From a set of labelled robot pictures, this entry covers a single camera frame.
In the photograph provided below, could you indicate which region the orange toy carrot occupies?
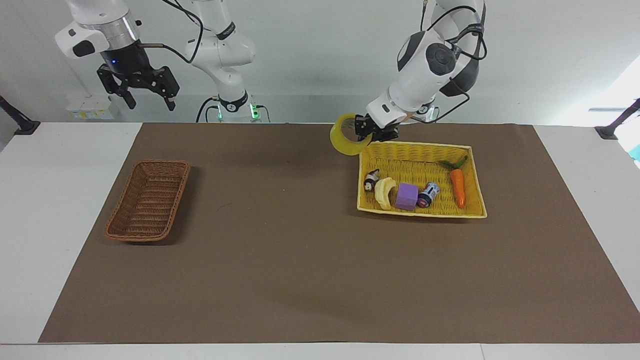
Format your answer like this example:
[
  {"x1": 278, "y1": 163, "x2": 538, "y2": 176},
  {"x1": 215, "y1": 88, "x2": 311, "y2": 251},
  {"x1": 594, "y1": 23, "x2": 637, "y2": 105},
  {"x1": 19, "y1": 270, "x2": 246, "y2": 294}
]
[{"x1": 439, "y1": 155, "x2": 470, "y2": 210}]

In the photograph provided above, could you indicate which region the white box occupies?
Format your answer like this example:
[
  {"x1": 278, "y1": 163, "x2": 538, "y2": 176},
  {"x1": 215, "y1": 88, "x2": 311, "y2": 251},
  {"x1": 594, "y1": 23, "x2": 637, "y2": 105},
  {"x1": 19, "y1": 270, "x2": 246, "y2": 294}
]
[{"x1": 66, "y1": 95, "x2": 115, "y2": 121}]

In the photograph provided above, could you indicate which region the yellow toy banana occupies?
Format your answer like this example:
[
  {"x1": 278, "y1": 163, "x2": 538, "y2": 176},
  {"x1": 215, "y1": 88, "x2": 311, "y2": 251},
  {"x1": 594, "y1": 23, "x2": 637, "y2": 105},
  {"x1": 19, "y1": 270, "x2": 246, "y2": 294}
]
[{"x1": 373, "y1": 176, "x2": 399, "y2": 211}]

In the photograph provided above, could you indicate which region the yellow tape roll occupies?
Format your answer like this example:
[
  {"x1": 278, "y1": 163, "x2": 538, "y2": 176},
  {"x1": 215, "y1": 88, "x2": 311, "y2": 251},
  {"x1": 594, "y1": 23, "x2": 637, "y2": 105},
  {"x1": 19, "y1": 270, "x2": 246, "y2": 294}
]
[{"x1": 329, "y1": 112, "x2": 374, "y2": 156}]

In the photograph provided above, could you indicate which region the purple foam cube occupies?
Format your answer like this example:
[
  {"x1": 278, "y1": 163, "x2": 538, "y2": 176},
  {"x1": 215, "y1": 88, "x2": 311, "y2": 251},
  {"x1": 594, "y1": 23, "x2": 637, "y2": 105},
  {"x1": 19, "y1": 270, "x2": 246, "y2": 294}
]
[{"x1": 395, "y1": 182, "x2": 419, "y2": 212}]

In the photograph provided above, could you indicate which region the yellow wicker basket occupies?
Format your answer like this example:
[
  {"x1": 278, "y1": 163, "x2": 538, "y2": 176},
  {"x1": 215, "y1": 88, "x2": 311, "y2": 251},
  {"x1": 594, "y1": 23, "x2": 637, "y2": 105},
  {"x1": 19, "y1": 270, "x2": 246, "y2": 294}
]
[{"x1": 356, "y1": 140, "x2": 488, "y2": 220}]

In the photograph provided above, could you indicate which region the black stand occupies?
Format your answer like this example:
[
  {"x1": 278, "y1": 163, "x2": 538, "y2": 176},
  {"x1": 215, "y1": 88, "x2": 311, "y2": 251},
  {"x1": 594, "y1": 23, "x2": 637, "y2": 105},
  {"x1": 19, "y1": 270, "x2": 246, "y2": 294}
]
[
  {"x1": 0, "y1": 94, "x2": 42, "y2": 136},
  {"x1": 594, "y1": 98, "x2": 640, "y2": 140}
]

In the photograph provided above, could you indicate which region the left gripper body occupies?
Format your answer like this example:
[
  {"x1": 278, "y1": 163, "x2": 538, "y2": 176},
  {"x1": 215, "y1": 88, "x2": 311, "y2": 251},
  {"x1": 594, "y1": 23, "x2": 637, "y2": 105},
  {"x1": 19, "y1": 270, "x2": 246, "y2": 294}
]
[{"x1": 371, "y1": 120, "x2": 401, "y2": 144}]

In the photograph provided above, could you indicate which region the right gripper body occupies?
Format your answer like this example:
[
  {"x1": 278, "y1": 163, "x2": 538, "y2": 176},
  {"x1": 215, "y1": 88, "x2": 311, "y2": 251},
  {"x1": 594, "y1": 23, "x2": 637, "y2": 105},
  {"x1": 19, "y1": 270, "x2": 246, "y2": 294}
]
[{"x1": 99, "y1": 40, "x2": 160, "y2": 87}]

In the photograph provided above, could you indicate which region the small printed can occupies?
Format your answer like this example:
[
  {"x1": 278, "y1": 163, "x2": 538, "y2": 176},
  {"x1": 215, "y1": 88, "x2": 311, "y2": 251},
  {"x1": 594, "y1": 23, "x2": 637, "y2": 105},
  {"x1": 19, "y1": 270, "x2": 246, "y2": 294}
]
[{"x1": 417, "y1": 181, "x2": 441, "y2": 209}]

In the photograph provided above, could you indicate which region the brown wicker basket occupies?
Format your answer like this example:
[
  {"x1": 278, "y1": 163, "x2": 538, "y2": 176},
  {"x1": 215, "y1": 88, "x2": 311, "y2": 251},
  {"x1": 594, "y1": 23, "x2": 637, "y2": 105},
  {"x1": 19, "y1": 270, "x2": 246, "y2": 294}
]
[{"x1": 104, "y1": 159, "x2": 191, "y2": 244}]

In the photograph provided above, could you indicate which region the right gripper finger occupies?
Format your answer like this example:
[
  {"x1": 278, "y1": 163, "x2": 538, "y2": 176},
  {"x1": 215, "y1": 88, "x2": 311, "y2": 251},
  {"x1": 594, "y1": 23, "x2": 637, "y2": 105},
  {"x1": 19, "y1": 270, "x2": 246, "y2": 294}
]
[
  {"x1": 142, "y1": 65, "x2": 181, "y2": 112},
  {"x1": 96, "y1": 64, "x2": 137, "y2": 110}
]

